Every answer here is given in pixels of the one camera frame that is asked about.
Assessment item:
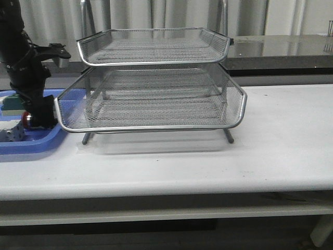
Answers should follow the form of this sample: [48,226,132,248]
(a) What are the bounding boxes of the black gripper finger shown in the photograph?
[31,95,56,128]

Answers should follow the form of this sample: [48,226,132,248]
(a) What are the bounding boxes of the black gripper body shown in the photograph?
[9,43,71,106]

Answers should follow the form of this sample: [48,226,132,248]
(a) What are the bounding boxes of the white circuit breaker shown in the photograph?
[1,120,25,142]

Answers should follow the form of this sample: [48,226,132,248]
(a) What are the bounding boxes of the blue plastic tray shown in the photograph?
[1,89,85,155]

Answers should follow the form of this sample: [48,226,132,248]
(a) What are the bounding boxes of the green knife switch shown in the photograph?
[1,94,25,116]

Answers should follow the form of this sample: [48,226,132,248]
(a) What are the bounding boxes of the dark stone counter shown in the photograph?
[0,35,333,78]

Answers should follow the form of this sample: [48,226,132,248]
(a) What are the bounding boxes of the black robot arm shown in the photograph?
[1,1,71,129]

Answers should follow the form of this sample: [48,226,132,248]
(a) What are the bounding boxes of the white table leg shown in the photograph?
[310,215,332,247]

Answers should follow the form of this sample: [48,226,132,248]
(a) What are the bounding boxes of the silver mesh rack frame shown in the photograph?
[80,0,235,145]

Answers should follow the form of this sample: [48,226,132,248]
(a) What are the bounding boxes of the red emergency stop button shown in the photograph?
[21,111,57,130]

